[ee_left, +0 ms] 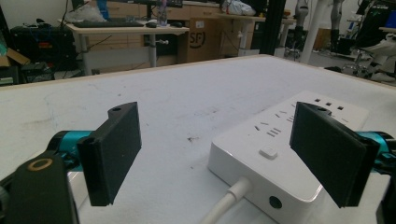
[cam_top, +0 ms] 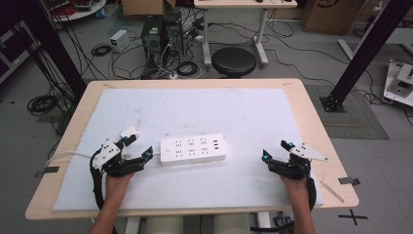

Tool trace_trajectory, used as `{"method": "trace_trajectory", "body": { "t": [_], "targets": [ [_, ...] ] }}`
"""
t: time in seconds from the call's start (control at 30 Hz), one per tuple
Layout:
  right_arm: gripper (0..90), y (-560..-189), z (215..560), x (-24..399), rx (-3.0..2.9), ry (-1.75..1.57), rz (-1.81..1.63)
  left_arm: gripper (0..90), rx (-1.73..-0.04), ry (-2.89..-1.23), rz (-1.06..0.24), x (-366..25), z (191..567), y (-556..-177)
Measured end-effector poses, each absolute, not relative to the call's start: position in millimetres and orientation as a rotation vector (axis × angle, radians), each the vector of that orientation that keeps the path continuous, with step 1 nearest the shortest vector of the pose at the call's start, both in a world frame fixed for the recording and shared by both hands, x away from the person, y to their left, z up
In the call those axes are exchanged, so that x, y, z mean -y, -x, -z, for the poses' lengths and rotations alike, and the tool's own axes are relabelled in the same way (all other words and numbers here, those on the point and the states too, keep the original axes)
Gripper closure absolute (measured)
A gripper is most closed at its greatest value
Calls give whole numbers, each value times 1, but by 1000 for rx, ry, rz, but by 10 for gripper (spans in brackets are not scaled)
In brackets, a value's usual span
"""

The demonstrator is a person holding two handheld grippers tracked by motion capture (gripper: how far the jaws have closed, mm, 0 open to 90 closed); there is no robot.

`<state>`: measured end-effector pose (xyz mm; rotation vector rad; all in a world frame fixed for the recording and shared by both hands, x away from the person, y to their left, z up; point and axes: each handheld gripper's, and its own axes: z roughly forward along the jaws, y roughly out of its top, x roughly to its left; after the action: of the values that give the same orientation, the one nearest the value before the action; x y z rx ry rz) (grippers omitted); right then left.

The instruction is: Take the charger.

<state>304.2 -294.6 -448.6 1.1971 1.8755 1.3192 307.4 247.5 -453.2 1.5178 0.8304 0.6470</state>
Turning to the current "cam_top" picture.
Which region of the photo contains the small cardboard box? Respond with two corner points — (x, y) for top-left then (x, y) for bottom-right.
(121, 0), (177, 18)

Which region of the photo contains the white device with circuit board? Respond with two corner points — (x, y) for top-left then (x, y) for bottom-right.
(383, 58), (413, 108)

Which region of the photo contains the round white table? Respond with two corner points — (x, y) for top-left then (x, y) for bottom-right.
(41, 0), (107, 22)

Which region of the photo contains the person's left hand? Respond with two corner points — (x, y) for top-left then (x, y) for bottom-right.
(104, 173), (135, 197)

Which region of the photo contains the black computer tower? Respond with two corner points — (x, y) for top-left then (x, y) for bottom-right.
(164, 10), (185, 57)
(140, 14), (166, 56)

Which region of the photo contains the white desk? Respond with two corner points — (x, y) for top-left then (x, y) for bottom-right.
(193, 0), (298, 68)

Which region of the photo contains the coiled black cable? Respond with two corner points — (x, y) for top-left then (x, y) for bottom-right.
(26, 94), (60, 117)
(175, 60), (201, 78)
(90, 43), (113, 58)

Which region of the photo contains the large cardboard box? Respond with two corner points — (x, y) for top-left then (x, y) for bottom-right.
(299, 0), (367, 36)

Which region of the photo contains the black round stool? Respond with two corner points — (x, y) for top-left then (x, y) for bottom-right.
(210, 46), (257, 79)

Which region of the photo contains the black metal stand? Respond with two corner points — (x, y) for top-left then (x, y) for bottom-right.
(12, 0), (88, 98)
(319, 0), (413, 114)

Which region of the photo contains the grey floor mat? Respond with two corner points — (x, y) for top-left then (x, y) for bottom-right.
(304, 84), (391, 141)

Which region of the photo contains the black tape strip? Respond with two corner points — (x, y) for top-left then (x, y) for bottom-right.
(337, 176), (361, 186)
(34, 166), (60, 178)

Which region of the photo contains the person's left leg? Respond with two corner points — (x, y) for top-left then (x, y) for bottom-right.
(143, 215), (185, 234)

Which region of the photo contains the white power strip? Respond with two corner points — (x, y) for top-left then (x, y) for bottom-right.
(159, 133), (228, 167)

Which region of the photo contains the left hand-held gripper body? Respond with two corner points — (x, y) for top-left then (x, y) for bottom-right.
(92, 138), (146, 178)

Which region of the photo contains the person's right hand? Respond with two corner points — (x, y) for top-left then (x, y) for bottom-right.
(279, 175), (310, 197)

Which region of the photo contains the wooden table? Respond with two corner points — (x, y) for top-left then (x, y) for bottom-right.
(24, 77), (360, 221)

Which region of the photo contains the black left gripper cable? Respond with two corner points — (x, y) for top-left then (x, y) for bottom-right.
(90, 147), (109, 211)

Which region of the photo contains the white plug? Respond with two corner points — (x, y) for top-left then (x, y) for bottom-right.
(119, 127), (140, 139)

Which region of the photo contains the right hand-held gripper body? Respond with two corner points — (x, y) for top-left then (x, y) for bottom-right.
(268, 141), (328, 180)

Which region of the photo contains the white foam mat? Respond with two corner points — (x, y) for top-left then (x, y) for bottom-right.
(53, 87), (325, 212)

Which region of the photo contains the white power supply box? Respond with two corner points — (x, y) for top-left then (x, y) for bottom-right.
(109, 28), (131, 54)

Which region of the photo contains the thin wooden stick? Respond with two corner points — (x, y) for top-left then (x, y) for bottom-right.
(319, 179), (346, 205)

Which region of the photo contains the person's right leg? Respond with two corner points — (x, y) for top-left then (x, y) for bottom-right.
(211, 214), (253, 234)

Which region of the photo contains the person's leg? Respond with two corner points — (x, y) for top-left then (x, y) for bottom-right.
(143, 215), (185, 234)
(211, 214), (253, 234)

